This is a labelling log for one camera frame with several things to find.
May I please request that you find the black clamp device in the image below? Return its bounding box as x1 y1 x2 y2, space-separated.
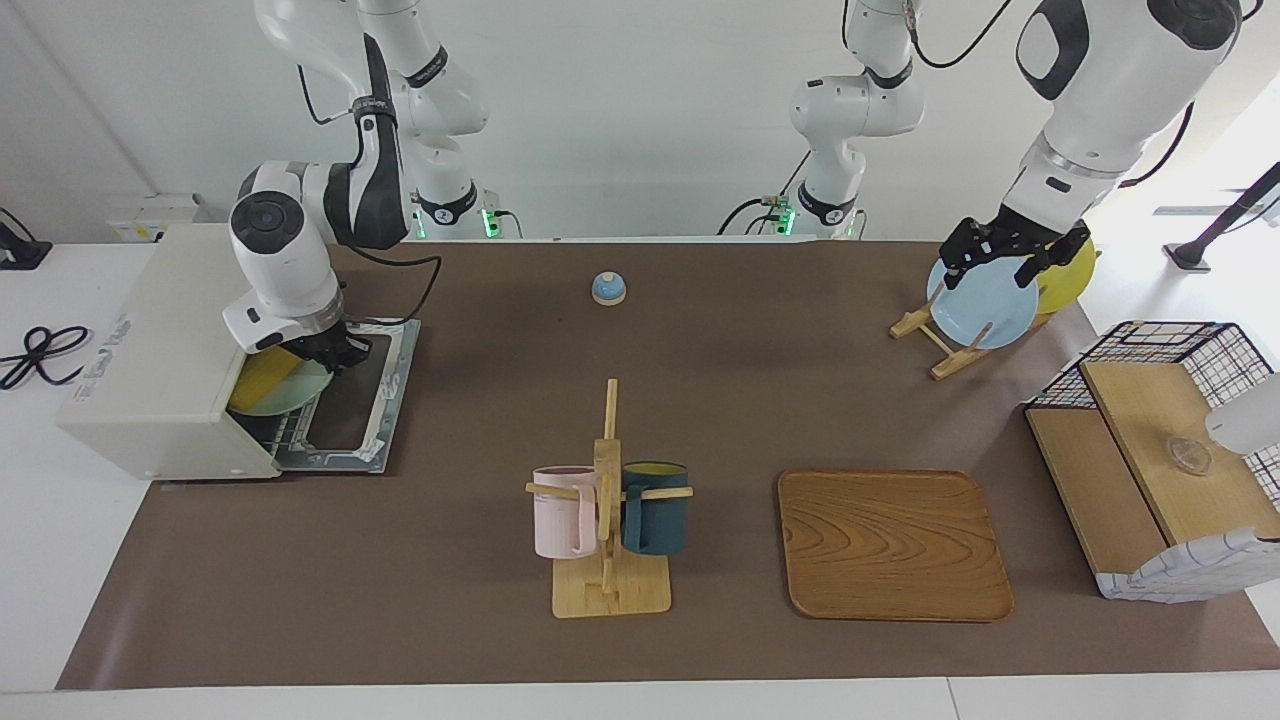
0 207 53 271

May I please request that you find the yellow corn cob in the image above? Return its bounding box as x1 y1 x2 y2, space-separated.
232 350 301 411

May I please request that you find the light blue plate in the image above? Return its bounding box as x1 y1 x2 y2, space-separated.
926 255 1041 351

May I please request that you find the white rounded object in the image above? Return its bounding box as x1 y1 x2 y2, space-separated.
1204 372 1280 457

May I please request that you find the mint green plate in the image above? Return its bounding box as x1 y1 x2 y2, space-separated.
228 360 333 417

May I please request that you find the pink mug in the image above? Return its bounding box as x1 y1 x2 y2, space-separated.
531 465 601 560

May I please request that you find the wooden plate rack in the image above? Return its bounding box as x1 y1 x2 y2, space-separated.
889 285 1051 381

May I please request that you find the wooden tray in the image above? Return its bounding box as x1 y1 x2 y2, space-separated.
777 469 1015 623

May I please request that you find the brown table mat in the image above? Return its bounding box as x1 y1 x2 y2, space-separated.
57 240 1280 691

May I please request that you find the yellow plate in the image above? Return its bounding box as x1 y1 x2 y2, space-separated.
1035 235 1098 316

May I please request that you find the black coiled cable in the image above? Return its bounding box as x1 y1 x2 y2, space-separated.
0 325 93 391

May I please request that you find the white toaster oven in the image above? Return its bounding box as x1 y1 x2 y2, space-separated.
57 222 291 481

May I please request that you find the white power strip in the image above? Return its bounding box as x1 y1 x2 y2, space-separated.
108 195 211 244

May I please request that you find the black wire basket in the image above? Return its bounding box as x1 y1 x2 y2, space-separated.
1030 320 1280 501

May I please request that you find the black stand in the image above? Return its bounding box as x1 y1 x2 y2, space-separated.
1163 160 1280 273

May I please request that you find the dark teal mug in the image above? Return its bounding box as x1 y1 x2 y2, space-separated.
620 461 690 557

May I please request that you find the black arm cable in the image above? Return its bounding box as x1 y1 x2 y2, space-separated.
298 60 443 329
905 0 1201 191

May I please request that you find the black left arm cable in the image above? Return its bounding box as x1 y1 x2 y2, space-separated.
905 0 1201 191

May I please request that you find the white checkered cloth liner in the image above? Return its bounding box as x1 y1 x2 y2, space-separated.
1095 525 1280 604

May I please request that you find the wooden mug rack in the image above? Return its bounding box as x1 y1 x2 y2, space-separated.
526 378 694 619

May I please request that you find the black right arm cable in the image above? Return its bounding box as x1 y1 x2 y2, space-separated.
298 60 443 329

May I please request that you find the wooden step shelf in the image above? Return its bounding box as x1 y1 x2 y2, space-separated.
1025 358 1280 576

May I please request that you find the small clear glass dish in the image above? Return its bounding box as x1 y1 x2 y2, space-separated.
1165 435 1214 476

